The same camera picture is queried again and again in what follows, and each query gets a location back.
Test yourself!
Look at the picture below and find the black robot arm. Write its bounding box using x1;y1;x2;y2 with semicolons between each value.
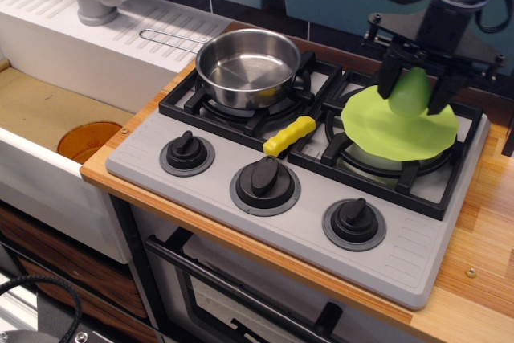
366;0;513;115

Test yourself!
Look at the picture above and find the black left burner grate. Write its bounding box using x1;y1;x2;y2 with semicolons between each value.
158;51;342;151

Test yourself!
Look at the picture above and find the grey toy stove top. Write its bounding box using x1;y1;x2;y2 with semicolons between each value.
104;64;492;312

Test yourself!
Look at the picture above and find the small green toy pear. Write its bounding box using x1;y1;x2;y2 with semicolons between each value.
388;67;431;118

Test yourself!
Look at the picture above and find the black stove knob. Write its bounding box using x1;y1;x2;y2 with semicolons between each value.
322;198;386;252
230;156;301;217
159;130;215;178

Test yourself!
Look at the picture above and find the light green plastic plate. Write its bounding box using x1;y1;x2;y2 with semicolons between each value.
341;85;459;161

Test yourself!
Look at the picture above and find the black burner grate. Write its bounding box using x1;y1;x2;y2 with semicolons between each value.
288;71;490;220
158;51;342;151

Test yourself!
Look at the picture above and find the oven door with black handle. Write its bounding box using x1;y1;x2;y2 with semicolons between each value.
133;208;418;342

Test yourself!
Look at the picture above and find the white toy sink unit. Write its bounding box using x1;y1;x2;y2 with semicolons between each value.
1;0;229;264

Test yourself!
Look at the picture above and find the black right burner grate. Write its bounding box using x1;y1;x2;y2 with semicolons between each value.
288;71;490;220

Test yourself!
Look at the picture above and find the orange sink drain plug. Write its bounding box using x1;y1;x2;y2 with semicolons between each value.
57;121;121;164

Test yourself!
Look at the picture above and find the black middle stove knob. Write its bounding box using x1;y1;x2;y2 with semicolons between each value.
230;156;301;217

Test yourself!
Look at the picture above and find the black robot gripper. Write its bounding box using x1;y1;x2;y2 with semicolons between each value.
366;1;506;116

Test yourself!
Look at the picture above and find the stainless steel pan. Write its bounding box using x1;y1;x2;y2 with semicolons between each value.
139;28;301;110

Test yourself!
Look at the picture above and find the black braided foreground cable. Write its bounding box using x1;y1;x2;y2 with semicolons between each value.
0;274;84;343

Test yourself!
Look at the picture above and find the wooden drawer front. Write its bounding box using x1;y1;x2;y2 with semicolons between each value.
1;202;159;342

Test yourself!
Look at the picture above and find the yellow crinkle toy fry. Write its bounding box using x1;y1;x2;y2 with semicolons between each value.
263;116;316;157

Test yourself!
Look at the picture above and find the black right stove knob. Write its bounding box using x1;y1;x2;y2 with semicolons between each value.
322;198;386;252

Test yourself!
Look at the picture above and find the black left stove knob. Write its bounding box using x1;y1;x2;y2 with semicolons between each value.
159;130;215;178

